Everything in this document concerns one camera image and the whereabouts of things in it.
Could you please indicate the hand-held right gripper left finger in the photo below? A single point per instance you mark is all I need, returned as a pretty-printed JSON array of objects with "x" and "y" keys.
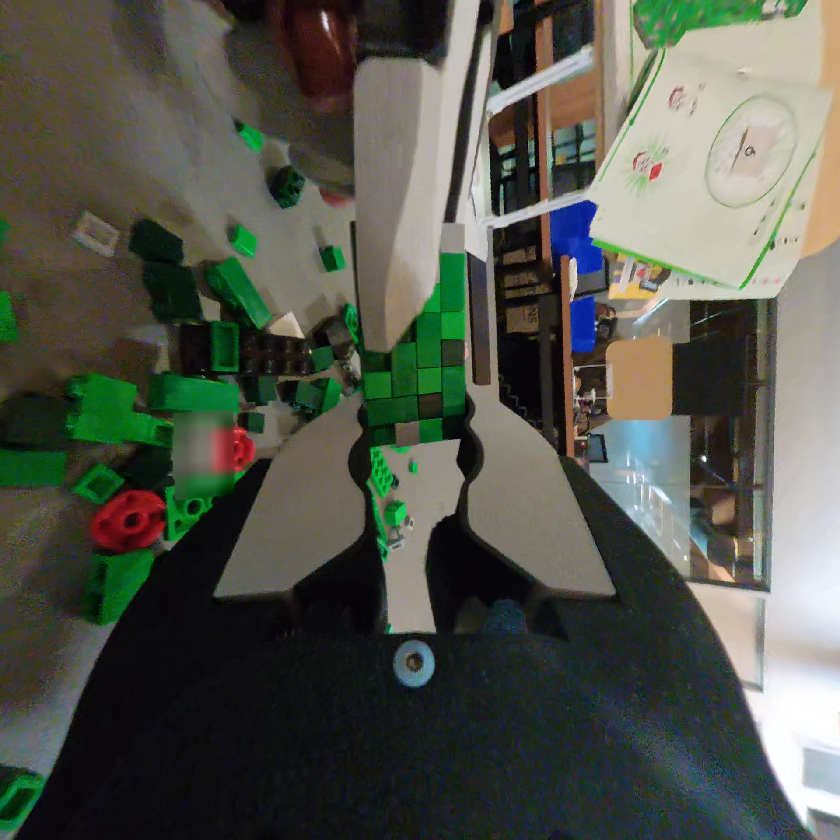
[{"x": 295, "y": 518}]

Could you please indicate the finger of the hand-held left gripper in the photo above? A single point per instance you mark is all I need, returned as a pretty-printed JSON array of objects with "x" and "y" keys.
[
  {"x": 400, "y": 197},
  {"x": 474, "y": 65}
]

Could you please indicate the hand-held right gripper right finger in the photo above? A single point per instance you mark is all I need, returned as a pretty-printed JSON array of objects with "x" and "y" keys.
[{"x": 531, "y": 518}]

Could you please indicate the green checkered brick assembly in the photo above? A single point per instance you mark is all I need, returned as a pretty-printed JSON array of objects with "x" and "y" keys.
[{"x": 407, "y": 394}]

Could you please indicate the person's left hand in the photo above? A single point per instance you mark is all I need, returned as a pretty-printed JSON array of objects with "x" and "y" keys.
[{"x": 321, "y": 52}]

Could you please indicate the white book stand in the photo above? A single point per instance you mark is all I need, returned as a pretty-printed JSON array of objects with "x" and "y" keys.
[{"x": 538, "y": 82}]

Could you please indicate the red round toy brick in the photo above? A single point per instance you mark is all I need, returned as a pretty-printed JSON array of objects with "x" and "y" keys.
[
  {"x": 244, "y": 449},
  {"x": 128, "y": 522}
]

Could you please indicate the dark green studded toy brick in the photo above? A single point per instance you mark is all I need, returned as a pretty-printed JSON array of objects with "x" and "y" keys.
[{"x": 287, "y": 187}]

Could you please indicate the glass partition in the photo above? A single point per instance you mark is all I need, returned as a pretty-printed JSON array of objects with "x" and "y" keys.
[{"x": 656, "y": 499}]

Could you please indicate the wooden table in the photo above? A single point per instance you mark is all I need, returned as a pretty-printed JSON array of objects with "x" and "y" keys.
[{"x": 568, "y": 361}]

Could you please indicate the long black toy plate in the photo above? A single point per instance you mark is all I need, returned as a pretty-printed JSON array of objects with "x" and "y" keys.
[{"x": 275, "y": 358}]

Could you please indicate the white toy brick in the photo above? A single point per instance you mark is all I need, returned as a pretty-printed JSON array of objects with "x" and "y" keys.
[{"x": 287, "y": 327}]

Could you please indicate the blue storage bin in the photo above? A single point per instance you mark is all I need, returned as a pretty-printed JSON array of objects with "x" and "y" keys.
[
  {"x": 577, "y": 236},
  {"x": 583, "y": 325}
]

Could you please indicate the green toy set box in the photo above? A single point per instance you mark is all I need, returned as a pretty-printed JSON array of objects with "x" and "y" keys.
[{"x": 689, "y": 19}]

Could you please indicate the pile of green toy bricks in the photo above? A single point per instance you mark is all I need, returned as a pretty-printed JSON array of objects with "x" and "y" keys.
[{"x": 105, "y": 407}]

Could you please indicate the yellow printed box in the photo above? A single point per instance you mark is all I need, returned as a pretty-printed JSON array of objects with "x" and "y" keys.
[{"x": 633, "y": 282}]

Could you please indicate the white instruction booklet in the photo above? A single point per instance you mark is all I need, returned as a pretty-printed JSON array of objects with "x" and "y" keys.
[{"x": 689, "y": 216}]

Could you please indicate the small grey toy tile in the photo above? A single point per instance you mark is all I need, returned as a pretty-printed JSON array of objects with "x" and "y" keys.
[{"x": 82, "y": 226}]

